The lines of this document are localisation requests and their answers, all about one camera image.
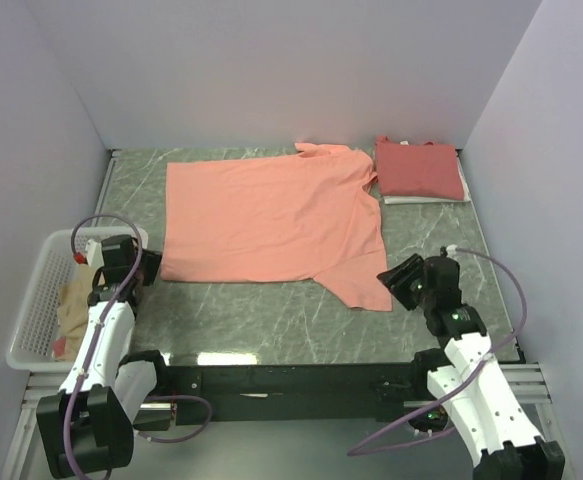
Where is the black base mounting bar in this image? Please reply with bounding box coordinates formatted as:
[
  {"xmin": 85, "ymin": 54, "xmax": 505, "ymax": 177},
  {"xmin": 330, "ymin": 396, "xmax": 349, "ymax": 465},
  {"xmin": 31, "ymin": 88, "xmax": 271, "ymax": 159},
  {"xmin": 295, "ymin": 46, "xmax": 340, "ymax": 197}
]
[{"xmin": 147, "ymin": 363, "xmax": 434, "ymax": 425}]

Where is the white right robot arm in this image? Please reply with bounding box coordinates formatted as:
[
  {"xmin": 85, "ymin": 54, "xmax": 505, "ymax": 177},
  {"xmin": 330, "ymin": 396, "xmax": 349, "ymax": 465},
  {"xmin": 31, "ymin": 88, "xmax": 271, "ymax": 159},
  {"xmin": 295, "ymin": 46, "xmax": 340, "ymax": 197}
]
[{"xmin": 377, "ymin": 247, "xmax": 566, "ymax": 479}]

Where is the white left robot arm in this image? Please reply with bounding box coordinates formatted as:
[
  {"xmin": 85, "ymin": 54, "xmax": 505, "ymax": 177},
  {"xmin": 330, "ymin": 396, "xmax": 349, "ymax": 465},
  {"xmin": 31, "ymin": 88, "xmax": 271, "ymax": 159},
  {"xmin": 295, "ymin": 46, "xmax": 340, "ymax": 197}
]
[{"xmin": 36, "ymin": 234, "xmax": 171, "ymax": 479}]

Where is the salmon pink t-shirt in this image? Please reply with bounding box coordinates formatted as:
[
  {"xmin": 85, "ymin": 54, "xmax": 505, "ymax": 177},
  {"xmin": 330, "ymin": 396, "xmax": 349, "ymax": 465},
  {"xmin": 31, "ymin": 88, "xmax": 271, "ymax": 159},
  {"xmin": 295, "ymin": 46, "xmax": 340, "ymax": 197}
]
[{"xmin": 161, "ymin": 143, "xmax": 392, "ymax": 312}]

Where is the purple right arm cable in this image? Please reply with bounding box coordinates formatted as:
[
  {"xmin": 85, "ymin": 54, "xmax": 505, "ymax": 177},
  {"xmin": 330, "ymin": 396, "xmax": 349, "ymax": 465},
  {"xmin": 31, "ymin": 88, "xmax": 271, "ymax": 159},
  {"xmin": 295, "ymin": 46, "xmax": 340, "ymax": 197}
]
[{"xmin": 345, "ymin": 244, "xmax": 530, "ymax": 457}]

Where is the beige t-shirt in basket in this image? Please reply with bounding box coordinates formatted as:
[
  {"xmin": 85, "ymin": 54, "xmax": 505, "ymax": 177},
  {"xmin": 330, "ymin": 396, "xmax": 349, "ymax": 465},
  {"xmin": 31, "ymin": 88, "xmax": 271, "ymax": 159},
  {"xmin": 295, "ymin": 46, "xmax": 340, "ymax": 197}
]
[{"xmin": 57, "ymin": 265, "xmax": 95, "ymax": 362}]

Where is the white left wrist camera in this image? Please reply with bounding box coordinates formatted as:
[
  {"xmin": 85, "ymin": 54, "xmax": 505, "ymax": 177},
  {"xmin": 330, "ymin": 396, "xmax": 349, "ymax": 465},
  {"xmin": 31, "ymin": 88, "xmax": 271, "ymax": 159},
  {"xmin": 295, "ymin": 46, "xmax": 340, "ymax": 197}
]
[{"xmin": 74, "ymin": 239, "xmax": 104, "ymax": 269}]

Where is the folded red t-shirt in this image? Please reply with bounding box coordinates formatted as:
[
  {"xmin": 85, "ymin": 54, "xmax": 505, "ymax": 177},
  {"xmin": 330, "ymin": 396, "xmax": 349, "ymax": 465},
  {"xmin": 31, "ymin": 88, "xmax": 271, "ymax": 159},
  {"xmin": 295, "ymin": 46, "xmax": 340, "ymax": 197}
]
[{"xmin": 375, "ymin": 136, "xmax": 463, "ymax": 200}]

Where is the white plastic laundry basket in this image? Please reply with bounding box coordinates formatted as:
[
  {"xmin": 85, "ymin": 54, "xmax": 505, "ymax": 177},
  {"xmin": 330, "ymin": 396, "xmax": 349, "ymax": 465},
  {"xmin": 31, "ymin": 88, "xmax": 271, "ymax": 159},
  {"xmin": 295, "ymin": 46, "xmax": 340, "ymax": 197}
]
[{"xmin": 6, "ymin": 226, "xmax": 149, "ymax": 374}]

